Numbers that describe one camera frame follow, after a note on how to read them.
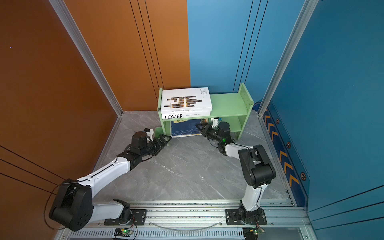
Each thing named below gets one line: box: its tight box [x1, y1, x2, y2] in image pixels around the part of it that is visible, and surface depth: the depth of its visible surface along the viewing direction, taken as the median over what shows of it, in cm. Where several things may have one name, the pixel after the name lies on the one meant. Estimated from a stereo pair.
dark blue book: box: [171, 118, 202, 136], surface depth 90 cm
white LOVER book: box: [161, 110, 212, 120], surface depth 79 cm
